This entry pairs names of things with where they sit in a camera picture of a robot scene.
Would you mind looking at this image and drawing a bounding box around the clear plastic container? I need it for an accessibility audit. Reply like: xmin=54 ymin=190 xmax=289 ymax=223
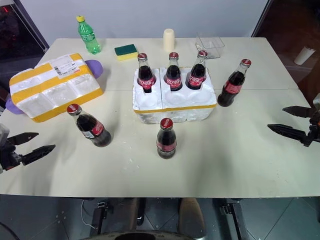
xmin=195 ymin=31 xmax=225 ymax=60

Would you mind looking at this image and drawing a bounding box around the black table leg frame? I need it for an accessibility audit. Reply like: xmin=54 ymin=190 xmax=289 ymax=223
xmin=88 ymin=198 xmax=110 ymax=237
xmin=216 ymin=197 xmax=246 ymax=240

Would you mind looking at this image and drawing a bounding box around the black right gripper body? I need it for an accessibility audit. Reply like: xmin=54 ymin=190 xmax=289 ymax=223
xmin=308 ymin=107 xmax=320 ymax=144

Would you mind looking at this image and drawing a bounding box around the brown rounded shape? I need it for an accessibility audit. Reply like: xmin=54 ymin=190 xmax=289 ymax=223
xmin=117 ymin=197 xmax=147 ymax=232
xmin=177 ymin=197 xmax=208 ymax=240

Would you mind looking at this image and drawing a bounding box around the white foam bottle tray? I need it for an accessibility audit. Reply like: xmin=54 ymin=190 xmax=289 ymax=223
xmin=132 ymin=65 xmax=217 ymax=125

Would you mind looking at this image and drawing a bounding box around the yellow and green sponge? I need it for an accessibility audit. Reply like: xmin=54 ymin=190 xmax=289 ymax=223
xmin=114 ymin=43 xmax=139 ymax=63

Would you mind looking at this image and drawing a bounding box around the cream plastic cup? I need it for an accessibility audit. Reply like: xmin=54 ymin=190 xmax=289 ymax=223
xmin=162 ymin=28 xmax=176 ymax=53

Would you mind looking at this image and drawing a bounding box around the glass cola bottle red cap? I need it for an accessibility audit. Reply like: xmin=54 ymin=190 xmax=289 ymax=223
xmin=156 ymin=117 xmax=179 ymax=160
xmin=66 ymin=103 xmax=113 ymax=148
xmin=185 ymin=49 xmax=209 ymax=91
xmin=136 ymin=52 xmax=157 ymax=94
xmin=217 ymin=58 xmax=253 ymax=108
xmin=163 ymin=51 xmax=184 ymax=92

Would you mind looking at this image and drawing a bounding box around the green plastic bottle yellow cap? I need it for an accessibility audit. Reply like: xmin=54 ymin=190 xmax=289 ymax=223
xmin=75 ymin=15 xmax=102 ymax=55

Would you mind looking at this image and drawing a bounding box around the white paper cup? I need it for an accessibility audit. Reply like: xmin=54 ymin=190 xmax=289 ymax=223
xmin=293 ymin=46 xmax=317 ymax=66

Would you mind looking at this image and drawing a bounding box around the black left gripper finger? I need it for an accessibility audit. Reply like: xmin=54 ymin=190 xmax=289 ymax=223
xmin=20 ymin=144 xmax=57 ymax=167
xmin=7 ymin=132 xmax=40 ymax=147

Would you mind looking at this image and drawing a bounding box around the white foam lid yellow tape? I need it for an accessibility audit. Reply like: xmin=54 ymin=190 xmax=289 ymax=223
xmin=8 ymin=52 xmax=105 ymax=124

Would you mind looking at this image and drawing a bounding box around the thin white cable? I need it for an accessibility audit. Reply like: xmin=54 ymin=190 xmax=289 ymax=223
xmin=80 ymin=198 xmax=98 ymax=230

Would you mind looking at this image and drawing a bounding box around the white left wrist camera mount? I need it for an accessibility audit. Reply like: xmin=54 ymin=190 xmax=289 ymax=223
xmin=0 ymin=122 xmax=11 ymax=145

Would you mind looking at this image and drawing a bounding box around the purple plastic object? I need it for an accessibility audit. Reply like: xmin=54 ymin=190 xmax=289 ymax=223
xmin=4 ymin=59 xmax=105 ymax=116

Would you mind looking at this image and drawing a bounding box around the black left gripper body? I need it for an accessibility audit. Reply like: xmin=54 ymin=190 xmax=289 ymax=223
xmin=0 ymin=139 xmax=24 ymax=172

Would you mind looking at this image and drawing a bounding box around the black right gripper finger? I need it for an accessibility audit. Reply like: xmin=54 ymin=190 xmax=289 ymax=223
xmin=281 ymin=105 xmax=314 ymax=118
xmin=267 ymin=123 xmax=311 ymax=148

